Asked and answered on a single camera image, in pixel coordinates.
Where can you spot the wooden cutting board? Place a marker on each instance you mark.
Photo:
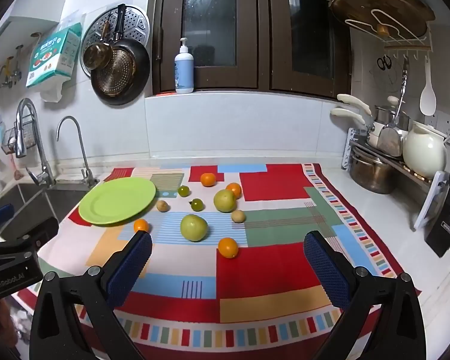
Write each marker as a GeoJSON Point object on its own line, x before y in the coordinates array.
{"type": "Point", "coordinates": [397, 3]}

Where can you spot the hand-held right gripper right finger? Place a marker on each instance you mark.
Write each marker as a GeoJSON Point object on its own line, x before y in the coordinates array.
{"type": "Point", "coordinates": [328, 270]}

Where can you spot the bicycle wall ornament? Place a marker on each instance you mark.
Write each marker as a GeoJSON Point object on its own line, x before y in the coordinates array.
{"type": "Point", "coordinates": [11, 75]}

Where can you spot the green plate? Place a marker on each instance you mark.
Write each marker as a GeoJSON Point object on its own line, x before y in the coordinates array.
{"type": "Point", "coordinates": [116, 200]}

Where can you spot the black scissors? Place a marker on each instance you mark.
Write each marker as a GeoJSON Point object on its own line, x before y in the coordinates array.
{"type": "Point", "coordinates": [384, 62]}

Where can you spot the brass colander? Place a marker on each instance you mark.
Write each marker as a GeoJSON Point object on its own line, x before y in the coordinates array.
{"type": "Point", "coordinates": [116, 71]}

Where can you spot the dish rack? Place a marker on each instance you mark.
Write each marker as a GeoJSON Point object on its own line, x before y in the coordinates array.
{"type": "Point", "coordinates": [431, 202]}

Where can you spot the steel stockpot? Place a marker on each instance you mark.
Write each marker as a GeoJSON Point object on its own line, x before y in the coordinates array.
{"type": "Point", "coordinates": [371, 174]}

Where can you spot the blue white pump bottle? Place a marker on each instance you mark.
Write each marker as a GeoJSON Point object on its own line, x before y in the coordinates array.
{"type": "Point", "coordinates": [183, 71]}

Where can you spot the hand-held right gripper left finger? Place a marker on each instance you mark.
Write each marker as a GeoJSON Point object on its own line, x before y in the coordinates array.
{"type": "Point", "coordinates": [133, 266]}

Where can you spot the white wall socket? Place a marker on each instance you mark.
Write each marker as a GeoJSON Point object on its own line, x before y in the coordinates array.
{"type": "Point", "coordinates": [444, 122]}

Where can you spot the small brass pot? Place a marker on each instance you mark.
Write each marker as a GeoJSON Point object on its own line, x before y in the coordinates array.
{"type": "Point", "coordinates": [97, 55]}

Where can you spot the black frying pan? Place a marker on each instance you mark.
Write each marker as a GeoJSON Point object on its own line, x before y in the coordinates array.
{"type": "Point", "coordinates": [141, 62]}

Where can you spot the white rice paddle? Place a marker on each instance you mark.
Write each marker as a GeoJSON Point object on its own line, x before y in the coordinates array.
{"type": "Point", "coordinates": [428, 101]}

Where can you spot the round perforated steel plate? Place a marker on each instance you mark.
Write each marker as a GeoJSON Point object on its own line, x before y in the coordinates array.
{"type": "Point", "coordinates": [135, 22]}

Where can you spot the white pitcher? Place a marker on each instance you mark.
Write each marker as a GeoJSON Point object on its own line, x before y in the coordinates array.
{"type": "Point", "coordinates": [423, 153]}

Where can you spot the orange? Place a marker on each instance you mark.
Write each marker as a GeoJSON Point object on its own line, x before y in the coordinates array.
{"type": "Point", "coordinates": [141, 225]}
{"type": "Point", "coordinates": [208, 179]}
{"type": "Point", "coordinates": [233, 190]}
{"type": "Point", "coordinates": [228, 247]}

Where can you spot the paper towel pack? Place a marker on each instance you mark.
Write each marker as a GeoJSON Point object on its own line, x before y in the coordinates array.
{"type": "Point", "coordinates": [52, 56]}

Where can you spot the colourful patterned cloth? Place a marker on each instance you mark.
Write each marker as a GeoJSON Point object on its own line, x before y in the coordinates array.
{"type": "Point", "coordinates": [285, 187]}

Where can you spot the black knife block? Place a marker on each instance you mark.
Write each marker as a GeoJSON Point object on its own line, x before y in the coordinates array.
{"type": "Point", "coordinates": [446, 225]}

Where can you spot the small green tomato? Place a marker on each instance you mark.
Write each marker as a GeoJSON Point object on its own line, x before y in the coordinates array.
{"type": "Point", "coordinates": [183, 191]}
{"type": "Point", "coordinates": [197, 204]}

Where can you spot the large chrome faucet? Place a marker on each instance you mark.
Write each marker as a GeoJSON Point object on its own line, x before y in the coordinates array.
{"type": "Point", "coordinates": [22, 135]}

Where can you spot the steel sink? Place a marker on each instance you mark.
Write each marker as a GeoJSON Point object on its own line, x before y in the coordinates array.
{"type": "Point", "coordinates": [30, 202]}

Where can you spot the metal spatula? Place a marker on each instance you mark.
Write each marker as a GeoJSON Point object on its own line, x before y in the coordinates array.
{"type": "Point", "coordinates": [390, 140]}

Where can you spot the thin gooseneck faucet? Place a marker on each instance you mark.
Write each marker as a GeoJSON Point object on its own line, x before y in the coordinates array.
{"type": "Point", "coordinates": [83, 157]}

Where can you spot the small brown fruit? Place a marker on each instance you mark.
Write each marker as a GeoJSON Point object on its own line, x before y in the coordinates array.
{"type": "Point", "coordinates": [162, 206]}
{"type": "Point", "coordinates": [238, 216]}

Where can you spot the brown window frame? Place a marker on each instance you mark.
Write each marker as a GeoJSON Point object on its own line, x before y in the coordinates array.
{"type": "Point", "coordinates": [262, 45]}

